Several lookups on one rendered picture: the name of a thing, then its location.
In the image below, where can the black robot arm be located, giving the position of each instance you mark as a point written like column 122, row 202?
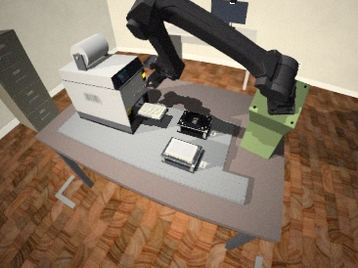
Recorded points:
column 275, row 73

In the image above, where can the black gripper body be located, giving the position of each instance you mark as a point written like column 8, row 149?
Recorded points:
column 157, row 82

